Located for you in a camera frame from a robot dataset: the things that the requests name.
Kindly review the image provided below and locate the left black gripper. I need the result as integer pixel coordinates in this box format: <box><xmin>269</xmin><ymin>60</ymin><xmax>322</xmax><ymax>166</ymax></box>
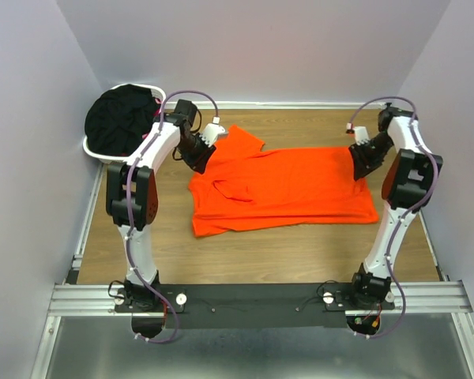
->
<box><xmin>176</xmin><ymin>133</ymin><xmax>216</xmax><ymax>175</ymax></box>

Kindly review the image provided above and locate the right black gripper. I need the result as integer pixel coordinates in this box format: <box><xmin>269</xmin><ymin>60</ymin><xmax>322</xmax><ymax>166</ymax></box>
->
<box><xmin>348</xmin><ymin>133</ymin><xmax>394</xmax><ymax>182</ymax></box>

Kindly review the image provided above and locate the orange t-shirt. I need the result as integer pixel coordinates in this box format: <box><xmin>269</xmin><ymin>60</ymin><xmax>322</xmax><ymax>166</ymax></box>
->
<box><xmin>189</xmin><ymin>126</ymin><xmax>379</xmax><ymax>237</ymax></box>

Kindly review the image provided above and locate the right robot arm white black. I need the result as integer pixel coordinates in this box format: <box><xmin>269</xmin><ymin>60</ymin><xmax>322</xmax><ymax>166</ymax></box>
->
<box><xmin>347</xmin><ymin>103</ymin><xmax>443</xmax><ymax>310</ymax></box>

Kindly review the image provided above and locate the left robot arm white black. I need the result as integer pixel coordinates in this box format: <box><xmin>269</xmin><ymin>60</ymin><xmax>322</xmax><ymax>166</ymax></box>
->
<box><xmin>106</xmin><ymin>99</ymin><xmax>227</xmax><ymax>313</ymax></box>

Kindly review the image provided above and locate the pink garment in basket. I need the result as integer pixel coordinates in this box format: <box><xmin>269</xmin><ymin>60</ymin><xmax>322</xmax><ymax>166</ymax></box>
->
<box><xmin>141</xmin><ymin>97</ymin><xmax>162</xmax><ymax>139</ymax></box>

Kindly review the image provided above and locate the white laundry basket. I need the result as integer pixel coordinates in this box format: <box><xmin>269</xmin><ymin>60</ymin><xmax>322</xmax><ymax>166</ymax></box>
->
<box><xmin>81</xmin><ymin>83</ymin><xmax>167</xmax><ymax>164</ymax></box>

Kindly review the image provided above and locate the black garment in basket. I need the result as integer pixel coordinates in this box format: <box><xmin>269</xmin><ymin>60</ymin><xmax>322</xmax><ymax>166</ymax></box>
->
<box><xmin>84</xmin><ymin>84</ymin><xmax>161</xmax><ymax>156</ymax></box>

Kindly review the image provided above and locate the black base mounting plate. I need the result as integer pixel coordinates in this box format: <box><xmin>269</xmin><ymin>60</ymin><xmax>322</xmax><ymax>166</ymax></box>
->
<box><xmin>107</xmin><ymin>280</ymin><xmax>395</xmax><ymax>338</ymax></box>

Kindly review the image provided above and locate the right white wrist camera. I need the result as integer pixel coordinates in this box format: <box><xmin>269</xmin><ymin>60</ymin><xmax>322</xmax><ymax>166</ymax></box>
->
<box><xmin>346</xmin><ymin>122</ymin><xmax>371</xmax><ymax>145</ymax></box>

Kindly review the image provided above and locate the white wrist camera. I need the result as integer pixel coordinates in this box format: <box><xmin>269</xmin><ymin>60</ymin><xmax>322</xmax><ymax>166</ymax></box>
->
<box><xmin>346</xmin><ymin>122</ymin><xmax>371</xmax><ymax>145</ymax></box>
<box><xmin>200</xmin><ymin>116</ymin><xmax>228</xmax><ymax>147</ymax></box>

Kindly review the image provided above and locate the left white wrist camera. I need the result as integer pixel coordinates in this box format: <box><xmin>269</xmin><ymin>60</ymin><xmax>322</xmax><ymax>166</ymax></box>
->
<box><xmin>200</xmin><ymin>116</ymin><xmax>228</xmax><ymax>147</ymax></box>

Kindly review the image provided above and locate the aluminium rail frame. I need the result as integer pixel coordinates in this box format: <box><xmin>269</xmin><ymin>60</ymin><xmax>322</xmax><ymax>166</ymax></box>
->
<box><xmin>33</xmin><ymin>159</ymin><xmax>474</xmax><ymax>378</ymax></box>

